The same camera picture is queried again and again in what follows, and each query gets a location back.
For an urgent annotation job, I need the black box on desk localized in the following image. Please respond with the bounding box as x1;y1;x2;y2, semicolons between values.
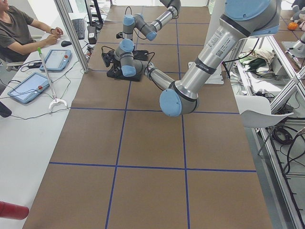
87;26;97;44

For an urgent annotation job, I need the reacher grabber tool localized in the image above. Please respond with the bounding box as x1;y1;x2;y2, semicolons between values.
38;47;68;113

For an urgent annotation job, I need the teach pendant tablet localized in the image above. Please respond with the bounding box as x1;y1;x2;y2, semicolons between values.
7;73;49;104
43;49;72;72

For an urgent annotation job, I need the upper teach pendant tablet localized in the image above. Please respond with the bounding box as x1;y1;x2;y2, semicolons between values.
43;49;72;72

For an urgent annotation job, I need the lower teach pendant tablet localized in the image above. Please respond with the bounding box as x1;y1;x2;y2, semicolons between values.
7;73;49;104

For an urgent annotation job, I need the white chair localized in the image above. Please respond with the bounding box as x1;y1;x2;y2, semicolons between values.
235;95;294;128

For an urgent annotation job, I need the red cylinder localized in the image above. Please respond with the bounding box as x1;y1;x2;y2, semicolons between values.
0;201;29;220

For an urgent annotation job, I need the black graphic t-shirt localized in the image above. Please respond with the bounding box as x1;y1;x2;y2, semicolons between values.
107;50;148;82

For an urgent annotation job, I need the aluminium frame post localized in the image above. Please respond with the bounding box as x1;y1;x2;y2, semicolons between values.
54;0;89;73

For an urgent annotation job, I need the pile of clothes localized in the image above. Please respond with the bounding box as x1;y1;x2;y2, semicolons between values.
238;49;275;78

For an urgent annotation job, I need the black computer mouse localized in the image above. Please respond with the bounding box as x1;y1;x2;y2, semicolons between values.
61;41;71;47

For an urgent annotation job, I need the black keyboard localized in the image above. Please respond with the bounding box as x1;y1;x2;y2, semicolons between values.
71;19;85;40

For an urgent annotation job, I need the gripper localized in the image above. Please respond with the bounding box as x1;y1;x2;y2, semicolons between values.
112;59;122;73

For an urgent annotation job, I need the seated person in grey shirt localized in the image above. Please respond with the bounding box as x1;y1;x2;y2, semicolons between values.
0;0;63;62

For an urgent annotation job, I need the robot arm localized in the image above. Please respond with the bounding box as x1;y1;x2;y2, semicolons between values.
117;0;181;41
113;0;281;117

